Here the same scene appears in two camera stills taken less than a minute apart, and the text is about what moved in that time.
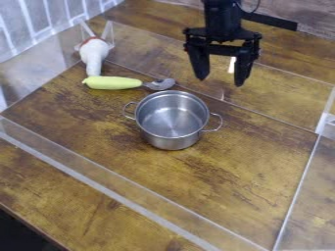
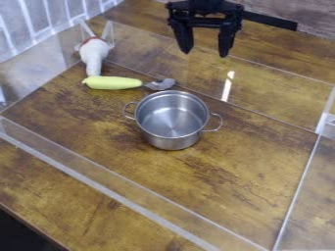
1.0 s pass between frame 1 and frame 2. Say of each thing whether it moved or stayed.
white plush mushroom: stayed
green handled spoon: stayed
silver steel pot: stayed
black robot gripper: moved
